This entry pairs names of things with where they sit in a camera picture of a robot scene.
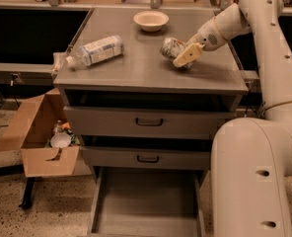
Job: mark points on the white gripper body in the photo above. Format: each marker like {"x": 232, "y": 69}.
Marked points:
{"x": 207, "y": 37}

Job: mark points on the grey top drawer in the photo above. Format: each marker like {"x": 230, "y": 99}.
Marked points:
{"x": 145, "y": 123}

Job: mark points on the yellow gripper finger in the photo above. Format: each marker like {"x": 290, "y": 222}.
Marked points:
{"x": 193, "y": 39}
{"x": 187, "y": 56}

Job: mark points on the grey drawer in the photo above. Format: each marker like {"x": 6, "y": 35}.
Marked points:
{"x": 146, "y": 158}
{"x": 145, "y": 123}
{"x": 131, "y": 202}

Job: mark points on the white bowl in box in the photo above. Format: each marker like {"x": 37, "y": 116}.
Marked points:
{"x": 60, "y": 140}

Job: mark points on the grey metal drawer cabinet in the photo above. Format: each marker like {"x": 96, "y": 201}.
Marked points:
{"x": 141, "y": 78}

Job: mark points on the white bowl on counter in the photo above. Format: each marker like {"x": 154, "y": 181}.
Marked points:
{"x": 151, "y": 21}

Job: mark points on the clear plastic water bottle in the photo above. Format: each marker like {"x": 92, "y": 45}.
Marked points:
{"x": 96, "y": 52}

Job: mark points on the grey middle drawer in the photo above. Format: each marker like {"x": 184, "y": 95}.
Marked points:
{"x": 146, "y": 158}

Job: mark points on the green silver 7up can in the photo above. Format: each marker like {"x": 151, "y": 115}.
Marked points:
{"x": 171, "y": 48}

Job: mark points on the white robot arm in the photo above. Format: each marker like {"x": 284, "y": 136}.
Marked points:
{"x": 251, "y": 157}

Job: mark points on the brown cardboard box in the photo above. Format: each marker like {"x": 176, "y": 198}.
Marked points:
{"x": 29, "y": 131}

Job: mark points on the grey bottom drawer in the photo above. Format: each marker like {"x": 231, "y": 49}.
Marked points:
{"x": 131, "y": 202}

